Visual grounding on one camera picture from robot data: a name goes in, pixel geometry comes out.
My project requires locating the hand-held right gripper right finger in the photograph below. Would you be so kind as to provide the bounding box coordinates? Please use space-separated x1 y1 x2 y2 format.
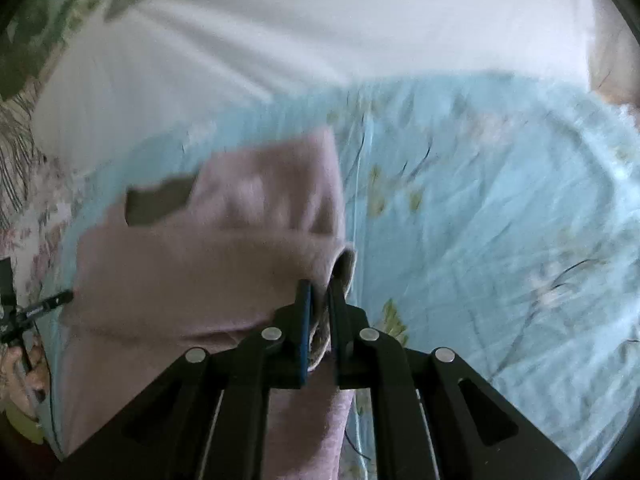
328 280 582 480

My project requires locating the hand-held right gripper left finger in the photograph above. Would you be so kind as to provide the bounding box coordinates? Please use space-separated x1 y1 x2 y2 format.
54 279 316 480

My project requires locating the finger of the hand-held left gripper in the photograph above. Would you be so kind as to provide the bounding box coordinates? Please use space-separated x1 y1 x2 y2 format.
0 259 75 345

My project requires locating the pink small garment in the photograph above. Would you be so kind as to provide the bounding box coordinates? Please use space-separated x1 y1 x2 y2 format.
59 126 359 480

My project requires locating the pink floral quilt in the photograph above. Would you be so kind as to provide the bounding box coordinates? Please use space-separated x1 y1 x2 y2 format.
0 95 91 311

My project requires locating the light blue floral bedsheet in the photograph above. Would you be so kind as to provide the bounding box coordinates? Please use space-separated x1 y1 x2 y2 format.
40 71 640 480

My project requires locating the white pillow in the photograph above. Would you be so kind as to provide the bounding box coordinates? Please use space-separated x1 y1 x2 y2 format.
31 0 601 181

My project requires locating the green patterned cloth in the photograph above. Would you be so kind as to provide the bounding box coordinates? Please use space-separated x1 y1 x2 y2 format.
0 0 211 101

